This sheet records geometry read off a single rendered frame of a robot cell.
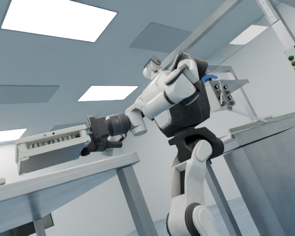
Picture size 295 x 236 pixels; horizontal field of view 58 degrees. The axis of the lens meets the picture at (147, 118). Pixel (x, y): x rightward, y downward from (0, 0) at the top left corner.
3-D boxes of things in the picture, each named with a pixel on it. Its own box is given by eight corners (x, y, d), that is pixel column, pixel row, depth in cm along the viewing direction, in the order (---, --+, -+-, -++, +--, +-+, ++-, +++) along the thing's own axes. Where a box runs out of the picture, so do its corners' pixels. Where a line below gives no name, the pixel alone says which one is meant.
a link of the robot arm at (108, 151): (92, 132, 131) (106, 133, 140) (88, 153, 130) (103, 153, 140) (110, 135, 125) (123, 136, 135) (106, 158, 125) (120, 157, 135)
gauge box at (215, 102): (221, 106, 200) (210, 84, 205) (210, 113, 207) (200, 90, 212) (236, 104, 214) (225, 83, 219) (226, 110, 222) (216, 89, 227)
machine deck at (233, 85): (210, 84, 205) (208, 80, 206) (179, 107, 232) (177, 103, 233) (249, 83, 246) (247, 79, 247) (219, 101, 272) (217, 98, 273)
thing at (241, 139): (239, 146, 197) (233, 134, 199) (211, 158, 217) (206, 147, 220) (302, 123, 282) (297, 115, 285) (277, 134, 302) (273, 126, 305)
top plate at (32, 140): (16, 144, 87) (15, 138, 88) (15, 164, 107) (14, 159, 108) (87, 128, 100) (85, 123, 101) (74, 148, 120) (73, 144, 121)
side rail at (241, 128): (231, 132, 198) (229, 129, 199) (229, 133, 199) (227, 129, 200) (297, 114, 285) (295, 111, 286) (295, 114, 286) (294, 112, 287)
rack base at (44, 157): (20, 158, 86) (18, 151, 87) (18, 175, 106) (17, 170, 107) (91, 140, 99) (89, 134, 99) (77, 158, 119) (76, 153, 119)
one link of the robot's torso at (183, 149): (211, 159, 151) (198, 131, 156) (229, 152, 143) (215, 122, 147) (180, 171, 132) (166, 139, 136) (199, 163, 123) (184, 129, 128)
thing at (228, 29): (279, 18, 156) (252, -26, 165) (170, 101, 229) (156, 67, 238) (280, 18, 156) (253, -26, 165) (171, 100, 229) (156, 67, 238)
